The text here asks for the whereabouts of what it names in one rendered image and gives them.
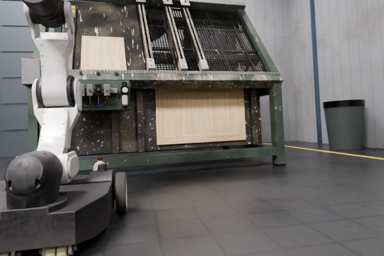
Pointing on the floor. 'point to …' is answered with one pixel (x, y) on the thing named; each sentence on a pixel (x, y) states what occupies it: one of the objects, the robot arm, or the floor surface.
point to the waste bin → (345, 124)
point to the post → (34, 126)
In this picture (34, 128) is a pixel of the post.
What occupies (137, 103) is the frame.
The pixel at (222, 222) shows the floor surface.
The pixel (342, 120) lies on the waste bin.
